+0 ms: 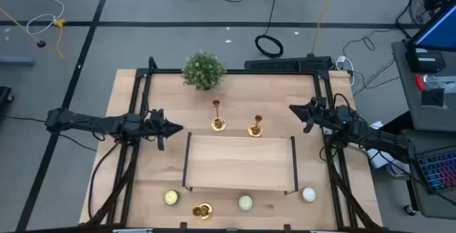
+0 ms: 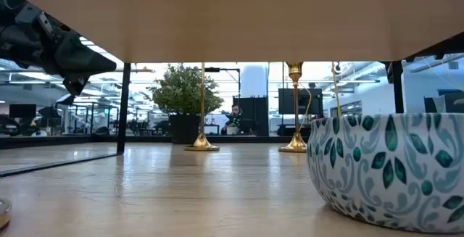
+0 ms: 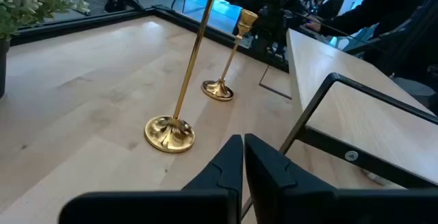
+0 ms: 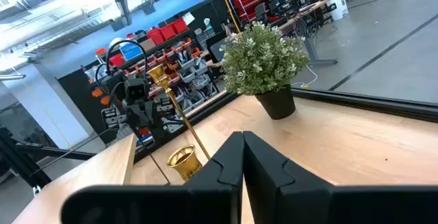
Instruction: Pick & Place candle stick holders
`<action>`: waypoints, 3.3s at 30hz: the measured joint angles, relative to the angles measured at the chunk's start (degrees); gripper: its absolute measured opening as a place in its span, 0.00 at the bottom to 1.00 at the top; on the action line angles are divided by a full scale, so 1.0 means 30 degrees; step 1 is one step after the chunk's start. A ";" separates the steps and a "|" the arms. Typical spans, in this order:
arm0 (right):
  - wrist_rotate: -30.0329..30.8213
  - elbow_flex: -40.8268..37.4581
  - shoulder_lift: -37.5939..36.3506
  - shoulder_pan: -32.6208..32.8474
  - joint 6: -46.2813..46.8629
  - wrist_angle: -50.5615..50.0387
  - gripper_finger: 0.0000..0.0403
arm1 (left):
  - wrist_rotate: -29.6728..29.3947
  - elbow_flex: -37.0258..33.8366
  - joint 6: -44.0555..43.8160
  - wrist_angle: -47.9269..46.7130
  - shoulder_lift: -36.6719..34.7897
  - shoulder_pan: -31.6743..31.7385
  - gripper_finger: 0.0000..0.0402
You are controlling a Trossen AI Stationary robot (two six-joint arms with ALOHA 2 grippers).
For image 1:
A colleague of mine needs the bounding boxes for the white floor cable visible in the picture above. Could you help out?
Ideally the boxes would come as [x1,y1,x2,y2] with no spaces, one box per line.
[25,0,66,36]

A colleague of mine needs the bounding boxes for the coiled black floor cable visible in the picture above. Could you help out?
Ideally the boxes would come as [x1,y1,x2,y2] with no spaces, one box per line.
[254,0,285,59]

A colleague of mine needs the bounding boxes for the black perforated power box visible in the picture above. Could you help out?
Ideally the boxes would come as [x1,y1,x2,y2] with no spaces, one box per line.
[244,55,334,73]

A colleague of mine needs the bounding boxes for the yellow extension cable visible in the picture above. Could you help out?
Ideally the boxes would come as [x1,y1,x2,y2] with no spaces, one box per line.
[0,6,68,61]

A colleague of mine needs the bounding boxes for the grey rolling cart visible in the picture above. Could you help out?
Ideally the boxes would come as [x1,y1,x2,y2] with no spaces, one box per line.
[398,129,456,220]

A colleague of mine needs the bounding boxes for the white candle patterned tin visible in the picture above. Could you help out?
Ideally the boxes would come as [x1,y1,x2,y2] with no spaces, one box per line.
[301,186,318,204]

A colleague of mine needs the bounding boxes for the yellow candle dark floral tin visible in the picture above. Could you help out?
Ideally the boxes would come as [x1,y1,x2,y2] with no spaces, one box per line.
[163,189,180,206]

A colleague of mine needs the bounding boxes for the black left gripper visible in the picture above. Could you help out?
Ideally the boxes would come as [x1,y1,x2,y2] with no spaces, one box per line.
[144,108,184,151]

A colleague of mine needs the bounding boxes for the thick yellow hanging cable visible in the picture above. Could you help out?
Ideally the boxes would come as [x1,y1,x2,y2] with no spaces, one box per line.
[311,0,338,54]

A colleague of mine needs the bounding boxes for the red handled tool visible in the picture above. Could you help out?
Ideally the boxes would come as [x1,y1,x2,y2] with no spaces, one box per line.
[415,73,428,92]

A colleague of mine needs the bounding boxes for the pale green candle teal tin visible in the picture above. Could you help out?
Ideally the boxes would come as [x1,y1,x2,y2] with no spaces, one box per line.
[237,195,254,212]

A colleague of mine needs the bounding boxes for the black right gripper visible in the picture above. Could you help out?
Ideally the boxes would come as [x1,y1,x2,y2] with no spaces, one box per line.
[289,96,338,135]

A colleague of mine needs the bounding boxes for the black desktop holder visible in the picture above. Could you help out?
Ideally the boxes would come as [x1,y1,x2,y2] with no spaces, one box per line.
[421,88,445,108]

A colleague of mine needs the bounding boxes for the short gold candlestick holder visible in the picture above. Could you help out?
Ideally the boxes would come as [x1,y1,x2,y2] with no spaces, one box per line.
[192,202,214,221]

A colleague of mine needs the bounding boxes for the clear plastic bottle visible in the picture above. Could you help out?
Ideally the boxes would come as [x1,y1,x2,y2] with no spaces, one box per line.
[425,74,456,94]

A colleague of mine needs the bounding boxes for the white cardboard box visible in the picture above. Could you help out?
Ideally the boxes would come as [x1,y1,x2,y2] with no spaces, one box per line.
[366,120,397,170]

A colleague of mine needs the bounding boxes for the tall gold candlestick holder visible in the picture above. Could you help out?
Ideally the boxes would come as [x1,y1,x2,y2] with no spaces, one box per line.
[211,98,227,133]

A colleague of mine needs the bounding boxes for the grey desk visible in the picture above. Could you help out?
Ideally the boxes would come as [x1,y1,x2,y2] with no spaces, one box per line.
[390,39,456,133]

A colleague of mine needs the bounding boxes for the medium gold candlestick holder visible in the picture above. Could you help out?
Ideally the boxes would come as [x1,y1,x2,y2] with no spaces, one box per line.
[248,114,264,138]

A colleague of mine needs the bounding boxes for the wooden riser shelf black legs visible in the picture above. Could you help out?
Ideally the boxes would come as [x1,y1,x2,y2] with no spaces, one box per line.
[182,131,299,195]

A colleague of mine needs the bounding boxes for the black aluminium table frame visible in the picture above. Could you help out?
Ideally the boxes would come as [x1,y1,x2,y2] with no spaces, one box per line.
[85,56,384,233]

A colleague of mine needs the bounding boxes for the white power adapter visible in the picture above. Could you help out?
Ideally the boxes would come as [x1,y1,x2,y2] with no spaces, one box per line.
[334,55,356,87]

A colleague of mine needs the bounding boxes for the black label printer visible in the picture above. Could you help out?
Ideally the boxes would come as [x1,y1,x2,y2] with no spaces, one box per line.
[405,46,447,74]

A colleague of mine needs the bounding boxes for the computer monitor blue screen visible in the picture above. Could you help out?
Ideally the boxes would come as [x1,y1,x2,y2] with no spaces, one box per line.
[408,0,456,53]

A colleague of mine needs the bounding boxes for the grey metal cart base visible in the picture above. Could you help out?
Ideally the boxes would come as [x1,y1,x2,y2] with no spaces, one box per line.
[0,55,36,66]

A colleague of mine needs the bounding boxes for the potted green plant black pot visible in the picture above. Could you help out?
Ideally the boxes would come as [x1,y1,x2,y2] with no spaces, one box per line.
[181,50,227,92]

